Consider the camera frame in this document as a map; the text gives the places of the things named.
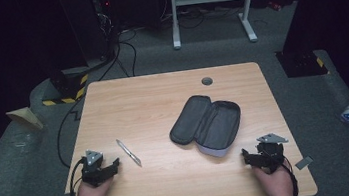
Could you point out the yellow black striped base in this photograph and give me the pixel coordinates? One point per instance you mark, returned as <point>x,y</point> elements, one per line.
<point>66,91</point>

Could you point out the silver pen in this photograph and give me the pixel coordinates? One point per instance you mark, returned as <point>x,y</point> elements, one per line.
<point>129,152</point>

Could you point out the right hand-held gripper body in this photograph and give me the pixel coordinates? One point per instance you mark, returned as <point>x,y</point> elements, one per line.
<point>271,153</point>

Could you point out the black box with yellow stripe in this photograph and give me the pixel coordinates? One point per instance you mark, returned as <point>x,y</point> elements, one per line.
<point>302,63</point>

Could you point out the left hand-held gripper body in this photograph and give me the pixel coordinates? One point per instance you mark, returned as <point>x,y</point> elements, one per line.
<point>93,166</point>

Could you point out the dark computer tower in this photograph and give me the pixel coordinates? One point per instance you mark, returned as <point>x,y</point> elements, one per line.
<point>92,20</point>

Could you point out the open black pencil case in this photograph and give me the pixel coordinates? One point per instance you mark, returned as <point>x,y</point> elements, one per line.
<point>206,124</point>

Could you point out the tan cardboard piece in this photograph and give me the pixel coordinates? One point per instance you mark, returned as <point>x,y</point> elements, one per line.
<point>25,117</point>

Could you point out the small red object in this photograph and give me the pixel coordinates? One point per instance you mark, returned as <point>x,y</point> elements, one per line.
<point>274,5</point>

